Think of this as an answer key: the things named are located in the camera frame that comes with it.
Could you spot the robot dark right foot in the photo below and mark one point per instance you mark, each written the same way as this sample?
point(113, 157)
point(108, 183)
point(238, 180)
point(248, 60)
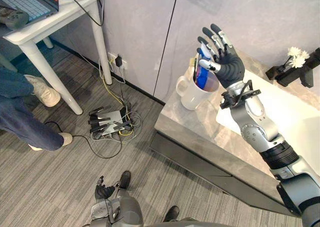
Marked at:
point(172, 213)

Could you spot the person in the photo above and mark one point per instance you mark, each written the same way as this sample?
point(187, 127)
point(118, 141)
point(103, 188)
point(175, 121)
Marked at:
point(17, 112)

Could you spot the white desk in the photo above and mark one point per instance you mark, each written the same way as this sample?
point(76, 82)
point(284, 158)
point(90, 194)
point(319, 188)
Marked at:
point(62, 19)

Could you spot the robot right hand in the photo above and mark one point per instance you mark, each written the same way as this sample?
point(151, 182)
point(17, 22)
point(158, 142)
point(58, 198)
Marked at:
point(230, 64)

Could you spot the black power adapter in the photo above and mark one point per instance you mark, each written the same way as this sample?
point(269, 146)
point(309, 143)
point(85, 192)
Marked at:
point(118, 61)

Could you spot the grey stone vanity cabinet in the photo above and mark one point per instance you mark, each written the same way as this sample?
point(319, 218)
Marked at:
point(200, 147)

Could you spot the thin yellow-green toothbrush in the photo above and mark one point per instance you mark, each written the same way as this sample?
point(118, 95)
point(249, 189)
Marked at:
point(194, 69)

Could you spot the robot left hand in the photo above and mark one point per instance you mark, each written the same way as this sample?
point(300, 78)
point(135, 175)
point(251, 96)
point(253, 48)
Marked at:
point(102, 190)

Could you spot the robot silver leg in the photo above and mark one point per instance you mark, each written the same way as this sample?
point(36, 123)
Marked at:
point(130, 207)

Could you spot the silver router with black antennas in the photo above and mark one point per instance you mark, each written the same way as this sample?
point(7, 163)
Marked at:
point(110, 119)

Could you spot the dark green game controller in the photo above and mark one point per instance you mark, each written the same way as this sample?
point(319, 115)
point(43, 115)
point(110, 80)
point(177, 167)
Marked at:
point(13, 18)

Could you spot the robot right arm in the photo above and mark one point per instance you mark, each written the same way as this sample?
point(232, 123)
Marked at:
point(252, 129)

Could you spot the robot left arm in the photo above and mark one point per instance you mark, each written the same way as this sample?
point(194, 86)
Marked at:
point(100, 210)

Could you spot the robot dark foot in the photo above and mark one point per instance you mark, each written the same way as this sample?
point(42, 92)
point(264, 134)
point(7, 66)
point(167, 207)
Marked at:
point(125, 179)
point(172, 213)

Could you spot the white wall outlet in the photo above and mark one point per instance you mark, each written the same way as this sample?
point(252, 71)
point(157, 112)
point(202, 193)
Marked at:
point(123, 62)

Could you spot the blue white toothpaste tube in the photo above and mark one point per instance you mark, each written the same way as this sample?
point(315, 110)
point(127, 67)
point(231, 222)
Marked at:
point(203, 73)

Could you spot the black angular vase holder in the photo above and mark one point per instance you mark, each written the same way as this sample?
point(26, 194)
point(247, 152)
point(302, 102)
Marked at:
point(290, 75)

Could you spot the white ceramic mug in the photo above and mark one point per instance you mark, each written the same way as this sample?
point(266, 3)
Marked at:
point(192, 94)

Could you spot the white flowers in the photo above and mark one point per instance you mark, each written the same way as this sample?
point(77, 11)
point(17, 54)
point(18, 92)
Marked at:
point(298, 57)

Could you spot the robot dark left foot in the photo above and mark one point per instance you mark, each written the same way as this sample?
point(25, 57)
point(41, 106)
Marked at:
point(125, 179)

